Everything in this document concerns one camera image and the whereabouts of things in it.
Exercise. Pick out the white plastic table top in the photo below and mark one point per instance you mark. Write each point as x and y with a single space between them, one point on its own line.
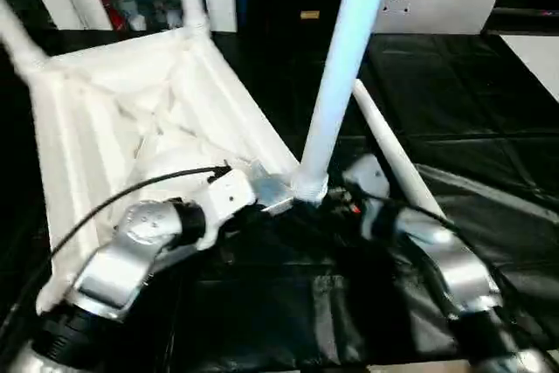
109 98

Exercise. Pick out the black work mat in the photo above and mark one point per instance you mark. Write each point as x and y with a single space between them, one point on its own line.
458 106

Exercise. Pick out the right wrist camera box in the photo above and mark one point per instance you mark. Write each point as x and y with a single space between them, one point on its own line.
371 176

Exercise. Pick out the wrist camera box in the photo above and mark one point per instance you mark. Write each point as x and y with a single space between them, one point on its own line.
371 176
227 191

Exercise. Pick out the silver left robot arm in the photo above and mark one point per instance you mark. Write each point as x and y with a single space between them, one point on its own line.
113 268

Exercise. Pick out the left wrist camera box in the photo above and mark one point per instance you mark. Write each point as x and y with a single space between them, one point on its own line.
227 191

